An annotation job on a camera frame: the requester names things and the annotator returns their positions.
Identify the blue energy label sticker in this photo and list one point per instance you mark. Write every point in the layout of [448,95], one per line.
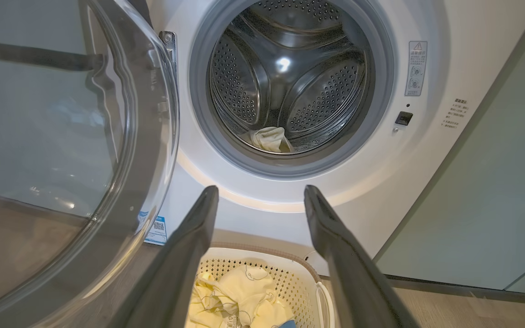
[157,228]

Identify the yellow bear-print garment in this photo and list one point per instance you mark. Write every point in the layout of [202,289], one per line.
[269,139]

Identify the dark baseboard strip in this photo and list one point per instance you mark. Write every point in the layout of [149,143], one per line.
[472,288]

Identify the yellow garment with blue trim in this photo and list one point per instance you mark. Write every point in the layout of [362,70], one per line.
[244,291]

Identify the grey warning sticker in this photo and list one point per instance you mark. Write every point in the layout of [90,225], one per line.
[416,68]

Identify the dark round washer door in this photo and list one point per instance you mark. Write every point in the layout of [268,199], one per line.
[62,136]

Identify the stainless steel washing machine drum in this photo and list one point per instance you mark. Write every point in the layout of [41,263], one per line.
[290,68]

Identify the pale green cabinet panel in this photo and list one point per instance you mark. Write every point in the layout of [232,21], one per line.
[495,205]

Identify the white front-load washing machine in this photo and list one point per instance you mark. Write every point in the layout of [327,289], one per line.
[426,159]

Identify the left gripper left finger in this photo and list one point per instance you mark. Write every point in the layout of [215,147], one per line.
[171,273]

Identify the cream perforated laundry basket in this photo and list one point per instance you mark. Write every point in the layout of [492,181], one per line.
[299,273]

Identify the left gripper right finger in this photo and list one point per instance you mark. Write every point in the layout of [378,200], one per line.
[358,282]

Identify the printed text label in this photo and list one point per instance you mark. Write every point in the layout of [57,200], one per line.
[456,114]

